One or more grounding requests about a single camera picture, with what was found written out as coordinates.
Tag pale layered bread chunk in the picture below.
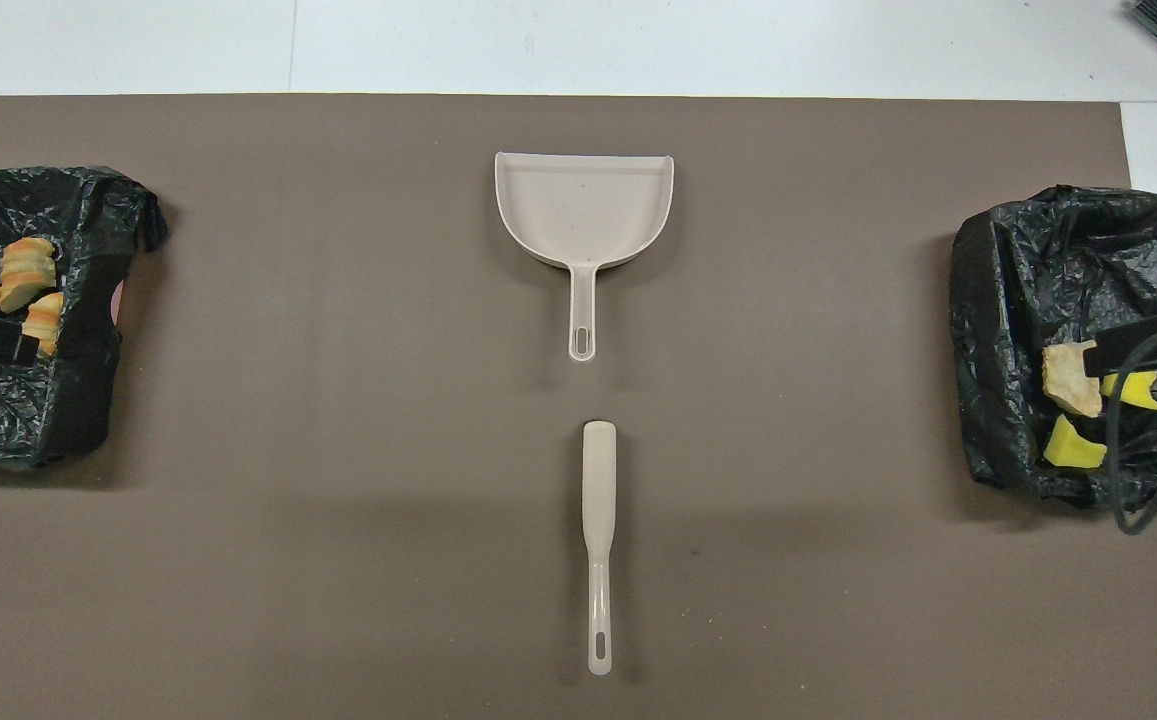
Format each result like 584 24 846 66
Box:
1041 340 1105 419

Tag black bag-lined open bin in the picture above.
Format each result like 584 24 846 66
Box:
948 184 1157 513

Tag small yellow sponge wedge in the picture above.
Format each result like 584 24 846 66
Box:
1042 413 1108 470

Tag beige plastic dustpan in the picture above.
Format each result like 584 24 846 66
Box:
494 152 676 363

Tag large notched yellow sponge piece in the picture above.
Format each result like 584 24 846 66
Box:
1100 370 1157 412

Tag pale ragged bread chunk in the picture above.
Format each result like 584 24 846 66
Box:
0 237 58 314

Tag beige hand brush black bristles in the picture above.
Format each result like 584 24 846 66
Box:
581 419 619 677

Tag brown table mat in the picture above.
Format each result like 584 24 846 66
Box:
0 94 1157 720

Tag black bagged bin pink spot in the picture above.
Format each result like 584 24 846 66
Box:
0 165 169 471

